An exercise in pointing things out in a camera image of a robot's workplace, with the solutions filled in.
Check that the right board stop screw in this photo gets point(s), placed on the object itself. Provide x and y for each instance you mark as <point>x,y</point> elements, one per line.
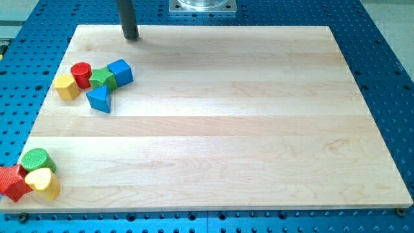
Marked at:
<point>400,212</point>

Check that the red cylinder block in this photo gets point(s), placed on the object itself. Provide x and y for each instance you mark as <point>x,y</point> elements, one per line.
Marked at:
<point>82,72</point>

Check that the blue triangle block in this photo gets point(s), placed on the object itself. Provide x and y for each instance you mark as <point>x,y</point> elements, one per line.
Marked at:
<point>100,99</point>

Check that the green cylinder block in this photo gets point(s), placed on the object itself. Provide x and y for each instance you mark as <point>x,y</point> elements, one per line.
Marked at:
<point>37,158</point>

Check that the light wooden board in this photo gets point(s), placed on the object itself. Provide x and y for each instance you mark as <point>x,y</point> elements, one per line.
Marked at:
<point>217,118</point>

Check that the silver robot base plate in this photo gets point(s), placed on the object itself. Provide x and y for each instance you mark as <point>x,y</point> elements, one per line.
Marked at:
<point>202,6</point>

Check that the green star block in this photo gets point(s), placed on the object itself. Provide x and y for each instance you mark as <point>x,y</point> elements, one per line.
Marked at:
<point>103,76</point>

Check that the yellow hexagon block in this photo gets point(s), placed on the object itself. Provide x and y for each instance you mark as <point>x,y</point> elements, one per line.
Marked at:
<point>66,87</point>

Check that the blue cube block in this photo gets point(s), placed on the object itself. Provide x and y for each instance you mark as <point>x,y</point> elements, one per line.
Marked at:
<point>122,72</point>

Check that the red star block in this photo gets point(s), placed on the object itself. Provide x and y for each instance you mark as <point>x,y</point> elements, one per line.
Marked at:
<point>13,183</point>

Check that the left board stop screw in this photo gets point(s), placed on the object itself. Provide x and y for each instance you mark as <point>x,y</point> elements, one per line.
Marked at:
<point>22,217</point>

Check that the board stop screw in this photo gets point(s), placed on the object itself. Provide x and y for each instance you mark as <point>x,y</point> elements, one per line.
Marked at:
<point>22,217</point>
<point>400,212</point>

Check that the yellow heart block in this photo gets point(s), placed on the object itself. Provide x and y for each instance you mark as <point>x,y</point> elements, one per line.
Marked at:
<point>44,182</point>

